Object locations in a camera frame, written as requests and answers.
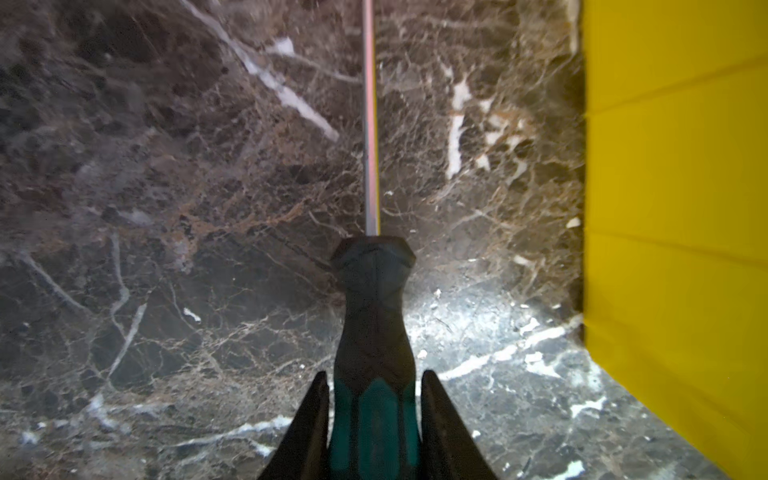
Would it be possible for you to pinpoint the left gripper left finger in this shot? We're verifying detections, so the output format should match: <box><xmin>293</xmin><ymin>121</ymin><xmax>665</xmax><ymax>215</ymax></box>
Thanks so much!
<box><xmin>258</xmin><ymin>371</ymin><xmax>330</xmax><ymax>480</ymax></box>

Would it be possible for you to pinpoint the yellow plastic bin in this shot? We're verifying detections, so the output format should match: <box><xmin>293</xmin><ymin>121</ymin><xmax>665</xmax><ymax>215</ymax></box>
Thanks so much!
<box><xmin>583</xmin><ymin>1</ymin><xmax>767</xmax><ymax>479</ymax></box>

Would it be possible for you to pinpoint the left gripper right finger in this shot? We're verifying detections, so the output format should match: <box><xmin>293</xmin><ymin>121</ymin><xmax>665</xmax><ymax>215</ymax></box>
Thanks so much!
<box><xmin>421</xmin><ymin>370</ymin><xmax>497</xmax><ymax>480</ymax></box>

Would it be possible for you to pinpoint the green black screwdriver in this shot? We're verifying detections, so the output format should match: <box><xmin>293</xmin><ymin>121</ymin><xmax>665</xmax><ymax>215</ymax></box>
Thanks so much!
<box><xmin>330</xmin><ymin>1</ymin><xmax>420</xmax><ymax>479</ymax></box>

